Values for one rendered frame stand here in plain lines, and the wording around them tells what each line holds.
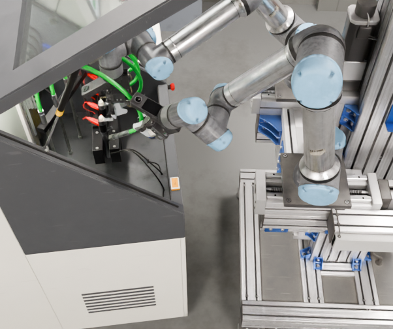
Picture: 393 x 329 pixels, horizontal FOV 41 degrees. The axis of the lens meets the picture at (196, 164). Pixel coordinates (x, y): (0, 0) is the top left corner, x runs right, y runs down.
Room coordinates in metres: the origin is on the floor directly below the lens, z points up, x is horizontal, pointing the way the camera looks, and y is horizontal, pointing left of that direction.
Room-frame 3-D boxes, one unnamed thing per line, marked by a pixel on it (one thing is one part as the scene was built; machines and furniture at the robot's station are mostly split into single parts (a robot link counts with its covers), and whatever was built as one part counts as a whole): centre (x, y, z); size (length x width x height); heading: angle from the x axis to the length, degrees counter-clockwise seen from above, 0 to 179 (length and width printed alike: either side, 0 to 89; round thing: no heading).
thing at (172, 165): (1.35, 0.11, 0.87); 0.62 x 0.04 x 0.16; 7
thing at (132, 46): (1.36, 0.18, 1.40); 0.11 x 0.11 x 0.08; 31
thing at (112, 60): (1.33, 0.28, 1.40); 0.09 x 0.08 x 0.11; 121
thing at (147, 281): (1.31, 0.37, 0.39); 0.70 x 0.58 x 0.79; 7
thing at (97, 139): (1.43, 0.36, 0.91); 0.34 x 0.10 x 0.15; 7
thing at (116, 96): (1.32, 0.27, 1.24); 0.09 x 0.08 x 0.12; 97
